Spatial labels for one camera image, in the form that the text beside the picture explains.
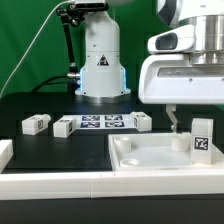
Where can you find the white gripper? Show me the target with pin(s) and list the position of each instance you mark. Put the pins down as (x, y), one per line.
(170, 79)

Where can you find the white square table top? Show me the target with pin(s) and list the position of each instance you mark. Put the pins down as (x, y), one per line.
(156, 151)

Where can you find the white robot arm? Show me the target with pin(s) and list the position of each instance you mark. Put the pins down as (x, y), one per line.
(103, 78)

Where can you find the white U-shaped obstacle fence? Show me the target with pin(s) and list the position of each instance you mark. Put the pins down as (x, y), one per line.
(111, 184)

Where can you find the white fiducial tag sheet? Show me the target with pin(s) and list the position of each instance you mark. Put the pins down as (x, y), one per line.
(109, 121)

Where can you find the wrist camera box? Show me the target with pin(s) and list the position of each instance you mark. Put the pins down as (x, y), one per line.
(177, 40)

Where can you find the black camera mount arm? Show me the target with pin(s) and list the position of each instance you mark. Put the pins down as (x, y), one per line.
(71, 16)

